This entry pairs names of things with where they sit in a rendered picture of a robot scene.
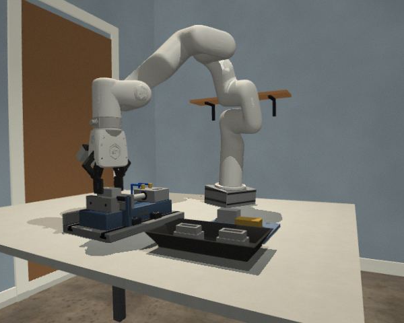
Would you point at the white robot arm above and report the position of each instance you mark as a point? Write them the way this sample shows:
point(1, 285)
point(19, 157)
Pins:
point(212, 48)

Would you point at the golden yellow block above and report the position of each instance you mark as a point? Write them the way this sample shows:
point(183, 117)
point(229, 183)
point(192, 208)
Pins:
point(251, 221)

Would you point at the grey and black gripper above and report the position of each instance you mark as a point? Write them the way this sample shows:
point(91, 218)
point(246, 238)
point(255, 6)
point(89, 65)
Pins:
point(107, 149)

